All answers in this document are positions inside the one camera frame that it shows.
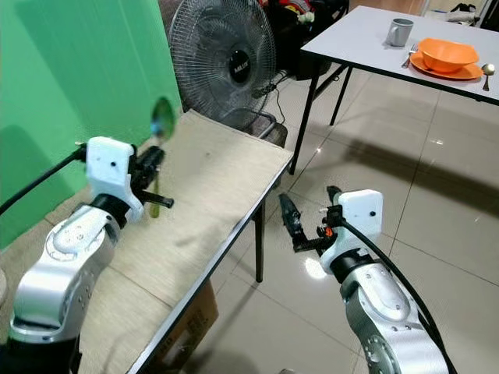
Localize green spoon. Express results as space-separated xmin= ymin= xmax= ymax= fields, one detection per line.
xmin=150 ymin=97 xmax=178 ymax=218

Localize beige table with metal edge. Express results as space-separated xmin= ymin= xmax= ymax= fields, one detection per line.
xmin=0 ymin=109 xmax=296 ymax=374

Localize green backdrop screen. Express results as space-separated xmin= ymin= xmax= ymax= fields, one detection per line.
xmin=0 ymin=0 xmax=179 ymax=252

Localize black standing fan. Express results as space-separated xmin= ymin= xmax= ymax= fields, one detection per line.
xmin=168 ymin=0 xmax=286 ymax=149

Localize brown cardboard box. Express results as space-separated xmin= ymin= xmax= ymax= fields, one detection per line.
xmin=147 ymin=280 xmax=220 ymax=372

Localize black bag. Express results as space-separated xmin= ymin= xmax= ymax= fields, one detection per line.
xmin=260 ymin=0 xmax=350 ymax=80

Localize white table with black legs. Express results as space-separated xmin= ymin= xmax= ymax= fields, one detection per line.
xmin=288 ymin=4 xmax=499 ymax=177

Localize silver fork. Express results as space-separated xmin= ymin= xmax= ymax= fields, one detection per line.
xmin=401 ymin=44 xmax=420 ymax=69

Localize orange plate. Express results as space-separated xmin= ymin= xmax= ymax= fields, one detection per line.
xmin=409 ymin=51 xmax=485 ymax=82

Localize grey metal cup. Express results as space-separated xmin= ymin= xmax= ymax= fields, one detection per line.
xmin=385 ymin=17 xmax=416 ymax=48

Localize orange bowl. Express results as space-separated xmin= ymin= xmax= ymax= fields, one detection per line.
xmin=416 ymin=37 xmax=480 ymax=75

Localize red cloth item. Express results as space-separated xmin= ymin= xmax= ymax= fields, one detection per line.
xmin=268 ymin=0 xmax=317 ymax=25

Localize silver metal spoon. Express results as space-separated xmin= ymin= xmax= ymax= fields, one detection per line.
xmin=480 ymin=63 xmax=497 ymax=94

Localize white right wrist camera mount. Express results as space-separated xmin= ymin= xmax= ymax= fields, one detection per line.
xmin=319 ymin=189 xmax=385 ymax=274

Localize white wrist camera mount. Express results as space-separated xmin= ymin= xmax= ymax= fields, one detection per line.
xmin=319 ymin=189 xmax=385 ymax=274
xmin=86 ymin=136 xmax=136 ymax=224

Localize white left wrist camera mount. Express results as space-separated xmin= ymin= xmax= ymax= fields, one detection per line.
xmin=86 ymin=136 xmax=136 ymax=224

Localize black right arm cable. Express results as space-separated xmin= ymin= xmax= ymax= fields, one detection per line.
xmin=338 ymin=220 xmax=459 ymax=374

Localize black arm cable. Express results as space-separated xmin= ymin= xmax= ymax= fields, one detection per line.
xmin=338 ymin=220 xmax=459 ymax=374
xmin=0 ymin=146 xmax=89 ymax=216

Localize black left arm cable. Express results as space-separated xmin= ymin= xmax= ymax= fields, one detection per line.
xmin=0 ymin=146 xmax=89 ymax=216

